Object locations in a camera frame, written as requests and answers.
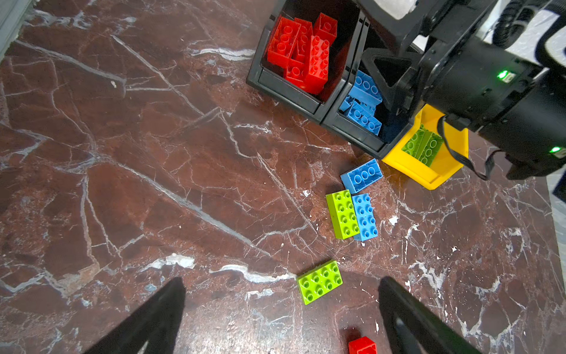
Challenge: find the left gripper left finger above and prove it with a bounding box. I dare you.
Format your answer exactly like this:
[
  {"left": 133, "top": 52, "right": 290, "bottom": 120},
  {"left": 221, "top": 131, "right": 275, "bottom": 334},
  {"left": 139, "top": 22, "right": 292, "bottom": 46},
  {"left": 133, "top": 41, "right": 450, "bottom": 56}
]
[{"left": 86, "top": 277, "right": 186, "bottom": 353}]

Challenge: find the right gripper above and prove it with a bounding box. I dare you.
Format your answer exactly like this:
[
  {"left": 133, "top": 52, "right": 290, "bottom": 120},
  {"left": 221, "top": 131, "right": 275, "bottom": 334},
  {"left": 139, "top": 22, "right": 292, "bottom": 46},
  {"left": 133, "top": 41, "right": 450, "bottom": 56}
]
[{"left": 360, "top": 1, "right": 548, "bottom": 133}]

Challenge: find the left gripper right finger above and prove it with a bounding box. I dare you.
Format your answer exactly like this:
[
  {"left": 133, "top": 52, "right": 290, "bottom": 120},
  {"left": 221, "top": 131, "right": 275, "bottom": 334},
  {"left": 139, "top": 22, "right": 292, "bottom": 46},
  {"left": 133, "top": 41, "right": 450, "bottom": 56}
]
[{"left": 379, "top": 277, "right": 479, "bottom": 353}]

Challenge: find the red lego brick front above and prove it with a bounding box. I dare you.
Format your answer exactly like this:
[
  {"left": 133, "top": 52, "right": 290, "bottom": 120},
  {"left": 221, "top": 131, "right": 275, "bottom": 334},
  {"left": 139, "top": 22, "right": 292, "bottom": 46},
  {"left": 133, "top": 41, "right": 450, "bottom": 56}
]
[{"left": 348, "top": 336, "right": 377, "bottom": 354}]

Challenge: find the green lego brick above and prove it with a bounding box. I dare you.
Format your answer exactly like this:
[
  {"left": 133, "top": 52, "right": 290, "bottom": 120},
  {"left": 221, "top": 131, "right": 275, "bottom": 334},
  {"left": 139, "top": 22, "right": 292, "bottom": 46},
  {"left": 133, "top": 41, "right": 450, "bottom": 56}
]
[
  {"left": 402, "top": 125, "right": 444, "bottom": 167},
  {"left": 326, "top": 190, "right": 361, "bottom": 240},
  {"left": 297, "top": 260, "right": 343, "bottom": 305}
]

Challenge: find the blue lego brick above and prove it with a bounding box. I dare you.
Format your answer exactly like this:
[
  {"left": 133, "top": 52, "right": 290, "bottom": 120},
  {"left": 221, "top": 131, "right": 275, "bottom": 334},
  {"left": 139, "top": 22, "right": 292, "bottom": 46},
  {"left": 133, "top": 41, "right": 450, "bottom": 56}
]
[
  {"left": 349, "top": 70, "right": 383, "bottom": 106},
  {"left": 338, "top": 97, "right": 382, "bottom": 136},
  {"left": 340, "top": 159, "right": 383, "bottom": 195}
]

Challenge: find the green lego brick front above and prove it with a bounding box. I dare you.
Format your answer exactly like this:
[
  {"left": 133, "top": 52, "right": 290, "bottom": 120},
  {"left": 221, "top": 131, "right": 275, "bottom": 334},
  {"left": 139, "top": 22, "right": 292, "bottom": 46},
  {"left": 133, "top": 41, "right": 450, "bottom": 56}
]
[{"left": 297, "top": 260, "right": 343, "bottom": 305}]

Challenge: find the blue lego brick vertical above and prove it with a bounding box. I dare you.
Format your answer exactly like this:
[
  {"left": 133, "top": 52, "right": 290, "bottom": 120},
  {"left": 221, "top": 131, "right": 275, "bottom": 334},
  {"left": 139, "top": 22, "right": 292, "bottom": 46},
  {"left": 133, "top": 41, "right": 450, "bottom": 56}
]
[{"left": 352, "top": 193, "right": 379, "bottom": 241}]

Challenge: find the red lego brick pair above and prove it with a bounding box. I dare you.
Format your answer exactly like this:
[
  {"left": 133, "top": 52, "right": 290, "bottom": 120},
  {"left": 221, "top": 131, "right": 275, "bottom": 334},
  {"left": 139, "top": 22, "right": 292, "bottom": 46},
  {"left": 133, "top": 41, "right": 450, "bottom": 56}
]
[{"left": 313, "top": 13, "right": 338, "bottom": 45}]

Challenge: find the red lego brick small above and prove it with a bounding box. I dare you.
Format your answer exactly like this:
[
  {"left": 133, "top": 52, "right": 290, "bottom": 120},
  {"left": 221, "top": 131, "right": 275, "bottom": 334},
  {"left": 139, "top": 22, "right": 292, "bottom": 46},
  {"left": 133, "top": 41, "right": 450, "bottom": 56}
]
[{"left": 284, "top": 59, "right": 305, "bottom": 89}]

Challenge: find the blue lego brick top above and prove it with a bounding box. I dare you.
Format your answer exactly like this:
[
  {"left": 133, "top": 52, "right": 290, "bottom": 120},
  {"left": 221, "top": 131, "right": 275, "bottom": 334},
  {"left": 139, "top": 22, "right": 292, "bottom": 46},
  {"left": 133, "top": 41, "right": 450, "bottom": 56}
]
[{"left": 349, "top": 70, "right": 383, "bottom": 106}]

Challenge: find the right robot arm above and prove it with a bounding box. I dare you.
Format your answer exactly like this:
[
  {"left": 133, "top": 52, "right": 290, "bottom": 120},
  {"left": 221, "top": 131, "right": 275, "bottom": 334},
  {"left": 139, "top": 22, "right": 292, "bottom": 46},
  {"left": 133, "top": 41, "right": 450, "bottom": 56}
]
[{"left": 359, "top": 1, "right": 565, "bottom": 180}]

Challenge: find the middle black bin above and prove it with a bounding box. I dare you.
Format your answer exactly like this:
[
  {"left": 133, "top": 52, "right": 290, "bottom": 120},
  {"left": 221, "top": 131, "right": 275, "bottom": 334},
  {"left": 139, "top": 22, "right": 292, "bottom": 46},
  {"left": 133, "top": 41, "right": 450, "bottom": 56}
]
[{"left": 322, "top": 20, "right": 422, "bottom": 159}]

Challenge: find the black bin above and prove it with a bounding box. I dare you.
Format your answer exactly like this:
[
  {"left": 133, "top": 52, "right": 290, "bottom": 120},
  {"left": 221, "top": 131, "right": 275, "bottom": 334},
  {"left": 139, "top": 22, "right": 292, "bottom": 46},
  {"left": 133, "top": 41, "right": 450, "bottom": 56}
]
[
  {"left": 322, "top": 20, "right": 422, "bottom": 159},
  {"left": 247, "top": 1, "right": 365, "bottom": 122}
]

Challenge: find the left black bin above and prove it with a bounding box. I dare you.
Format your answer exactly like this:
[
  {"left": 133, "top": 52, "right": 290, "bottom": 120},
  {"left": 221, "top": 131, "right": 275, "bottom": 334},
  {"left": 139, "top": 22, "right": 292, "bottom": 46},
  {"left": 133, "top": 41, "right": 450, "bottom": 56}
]
[{"left": 247, "top": 1, "right": 365, "bottom": 122}]

